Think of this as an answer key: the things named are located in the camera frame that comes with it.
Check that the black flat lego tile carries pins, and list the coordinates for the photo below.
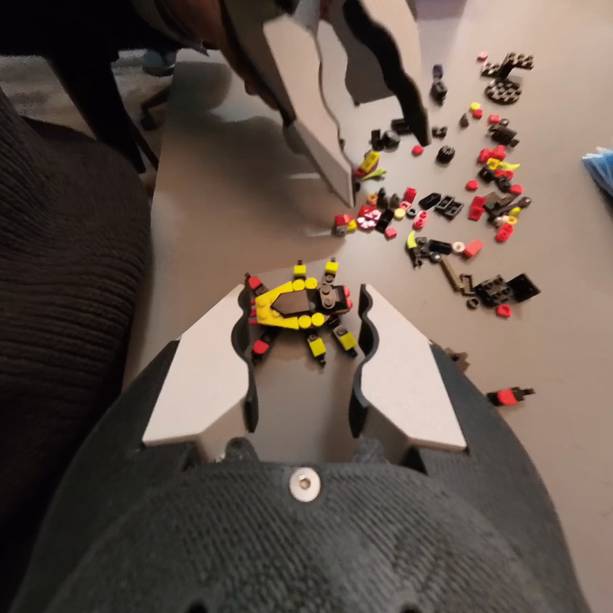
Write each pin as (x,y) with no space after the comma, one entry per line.
(438,72)

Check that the person's dark knit clothing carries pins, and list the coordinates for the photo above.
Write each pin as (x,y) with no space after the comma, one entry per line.
(57,287)

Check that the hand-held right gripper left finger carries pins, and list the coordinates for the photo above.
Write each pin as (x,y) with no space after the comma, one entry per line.
(201,388)

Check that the black red lego hinge piece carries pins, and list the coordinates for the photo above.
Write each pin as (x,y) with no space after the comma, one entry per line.
(507,396)

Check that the black stacked lego bricks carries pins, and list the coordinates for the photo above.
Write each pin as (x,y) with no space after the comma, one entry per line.
(507,64)

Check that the black office chair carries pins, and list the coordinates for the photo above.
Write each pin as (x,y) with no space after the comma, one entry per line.
(103,110)

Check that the blue lego instruction booklet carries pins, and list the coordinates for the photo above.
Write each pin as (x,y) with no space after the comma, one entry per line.
(601,167)

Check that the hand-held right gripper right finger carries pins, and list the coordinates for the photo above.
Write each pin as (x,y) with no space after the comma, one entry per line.
(407,388)

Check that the black round lego plate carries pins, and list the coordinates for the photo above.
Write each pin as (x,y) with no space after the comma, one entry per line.
(503,91)

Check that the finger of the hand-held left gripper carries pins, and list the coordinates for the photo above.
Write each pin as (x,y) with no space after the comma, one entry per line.
(301,96)
(364,67)

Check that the yellow black lego spider model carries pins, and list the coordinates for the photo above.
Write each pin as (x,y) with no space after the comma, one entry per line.
(287,301)

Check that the pile of lego pieces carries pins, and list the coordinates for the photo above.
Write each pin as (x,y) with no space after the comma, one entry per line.
(493,293)

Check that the black lego clip plate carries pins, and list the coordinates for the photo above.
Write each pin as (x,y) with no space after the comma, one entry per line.
(438,92)

